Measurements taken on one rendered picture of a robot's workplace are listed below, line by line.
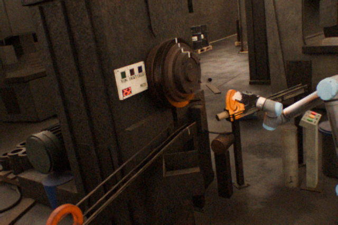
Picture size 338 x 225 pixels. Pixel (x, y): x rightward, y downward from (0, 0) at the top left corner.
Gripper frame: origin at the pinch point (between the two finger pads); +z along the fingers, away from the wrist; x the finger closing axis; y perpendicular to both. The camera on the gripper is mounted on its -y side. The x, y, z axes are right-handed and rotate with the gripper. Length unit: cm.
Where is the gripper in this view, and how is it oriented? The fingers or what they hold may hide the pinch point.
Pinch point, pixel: (232, 97)
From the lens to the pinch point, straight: 239.7
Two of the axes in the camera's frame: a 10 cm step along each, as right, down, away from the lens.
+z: -8.3, -3.1, 4.6
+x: -5.5, 3.1, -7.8
